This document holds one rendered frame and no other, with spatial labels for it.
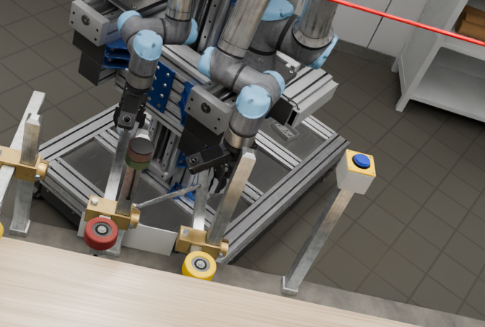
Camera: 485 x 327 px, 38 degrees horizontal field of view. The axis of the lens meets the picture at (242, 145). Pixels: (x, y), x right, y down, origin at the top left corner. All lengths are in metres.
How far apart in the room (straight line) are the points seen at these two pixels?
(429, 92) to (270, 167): 1.47
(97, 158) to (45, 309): 1.37
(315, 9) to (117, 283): 0.84
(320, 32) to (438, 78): 2.58
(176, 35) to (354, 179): 0.67
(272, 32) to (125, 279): 0.81
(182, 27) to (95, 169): 1.02
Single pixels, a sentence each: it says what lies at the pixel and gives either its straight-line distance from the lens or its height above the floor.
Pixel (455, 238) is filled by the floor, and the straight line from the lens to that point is 3.62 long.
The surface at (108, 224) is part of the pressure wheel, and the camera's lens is 1.74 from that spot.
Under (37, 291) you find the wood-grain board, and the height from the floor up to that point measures 0.90.
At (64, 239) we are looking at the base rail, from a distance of 1.96.
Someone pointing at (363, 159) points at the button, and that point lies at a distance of 1.67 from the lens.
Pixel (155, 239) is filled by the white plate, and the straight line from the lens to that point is 1.93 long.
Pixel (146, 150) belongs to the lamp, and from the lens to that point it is 1.59.
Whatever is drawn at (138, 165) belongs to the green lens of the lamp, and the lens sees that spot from 1.60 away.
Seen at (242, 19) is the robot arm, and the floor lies 1.36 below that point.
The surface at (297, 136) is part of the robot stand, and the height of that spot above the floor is 0.22.
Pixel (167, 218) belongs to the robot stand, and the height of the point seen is 0.21.
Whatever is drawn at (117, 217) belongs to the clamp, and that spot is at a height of 0.86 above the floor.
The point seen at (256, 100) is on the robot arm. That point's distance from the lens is 1.62.
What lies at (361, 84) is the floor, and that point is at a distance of 4.27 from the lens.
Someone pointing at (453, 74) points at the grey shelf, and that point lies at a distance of 4.56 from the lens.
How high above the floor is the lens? 2.23
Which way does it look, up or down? 40 degrees down
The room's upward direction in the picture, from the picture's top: 22 degrees clockwise
